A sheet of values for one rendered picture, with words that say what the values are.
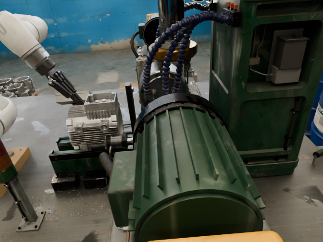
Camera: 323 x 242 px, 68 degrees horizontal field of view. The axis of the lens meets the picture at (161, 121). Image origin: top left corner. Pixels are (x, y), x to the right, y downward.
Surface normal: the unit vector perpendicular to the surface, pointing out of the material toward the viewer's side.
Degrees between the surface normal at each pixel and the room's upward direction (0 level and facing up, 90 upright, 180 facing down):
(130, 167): 0
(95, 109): 90
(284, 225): 0
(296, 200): 0
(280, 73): 90
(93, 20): 90
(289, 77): 90
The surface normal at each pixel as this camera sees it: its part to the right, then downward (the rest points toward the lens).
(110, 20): 0.05, 0.51
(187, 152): -0.15, -0.84
